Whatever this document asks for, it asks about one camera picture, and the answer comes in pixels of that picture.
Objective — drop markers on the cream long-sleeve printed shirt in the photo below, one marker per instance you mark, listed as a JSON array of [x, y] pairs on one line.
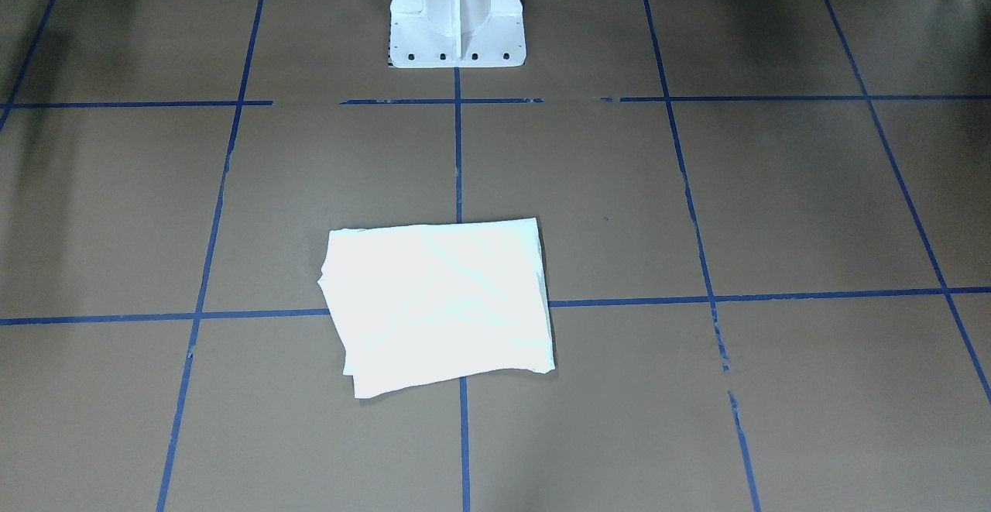
[[426, 303]]

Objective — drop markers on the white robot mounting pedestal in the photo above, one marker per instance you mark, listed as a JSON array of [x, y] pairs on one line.
[[426, 34]]

